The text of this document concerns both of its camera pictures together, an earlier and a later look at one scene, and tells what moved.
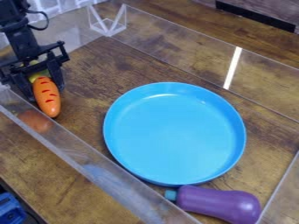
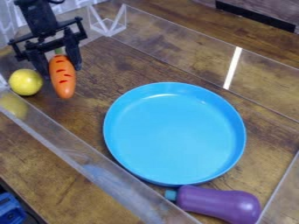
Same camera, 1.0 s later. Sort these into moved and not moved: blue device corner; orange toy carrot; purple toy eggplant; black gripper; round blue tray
Moved: orange toy carrot; black gripper
Not moved: round blue tray; purple toy eggplant; blue device corner
